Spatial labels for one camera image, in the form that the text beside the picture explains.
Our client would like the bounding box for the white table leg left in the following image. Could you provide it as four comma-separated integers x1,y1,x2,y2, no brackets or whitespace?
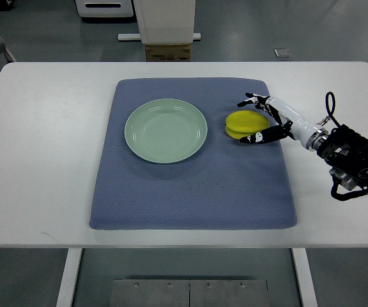
56,248,82,307

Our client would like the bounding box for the metal base plate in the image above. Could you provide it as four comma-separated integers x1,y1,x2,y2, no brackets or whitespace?
110,279,270,306

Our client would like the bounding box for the white table leg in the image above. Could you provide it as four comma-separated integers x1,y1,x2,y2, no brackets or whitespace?
56,248,82,307
291,248,318,307

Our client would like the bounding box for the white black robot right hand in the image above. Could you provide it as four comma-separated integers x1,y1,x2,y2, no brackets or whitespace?
237,93,328,151

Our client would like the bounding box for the grey floor socket plate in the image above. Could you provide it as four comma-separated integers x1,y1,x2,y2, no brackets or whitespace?
273,48,292,59

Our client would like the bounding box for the cardboard box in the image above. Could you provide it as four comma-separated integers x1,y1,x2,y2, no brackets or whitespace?
145,44,192,62

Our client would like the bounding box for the white table leg right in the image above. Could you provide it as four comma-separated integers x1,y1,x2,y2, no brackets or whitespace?
291,248,318,307

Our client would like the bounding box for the white pedestal stand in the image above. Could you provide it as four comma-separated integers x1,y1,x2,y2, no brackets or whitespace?
118,0,201,45

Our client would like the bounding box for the light green plate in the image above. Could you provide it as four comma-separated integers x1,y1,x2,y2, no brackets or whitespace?
124,98,208,164

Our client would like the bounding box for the blue textured mat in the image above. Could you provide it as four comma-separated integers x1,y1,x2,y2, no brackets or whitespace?
88,77,298,231

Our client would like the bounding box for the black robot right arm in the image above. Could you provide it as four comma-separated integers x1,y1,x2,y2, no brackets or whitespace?
311,91,368,201

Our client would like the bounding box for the white machine with slot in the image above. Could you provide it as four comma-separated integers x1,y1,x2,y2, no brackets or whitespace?
75,0,134,18

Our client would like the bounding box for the yellow starfruit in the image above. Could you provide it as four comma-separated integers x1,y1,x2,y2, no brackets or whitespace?
225,110,270,140

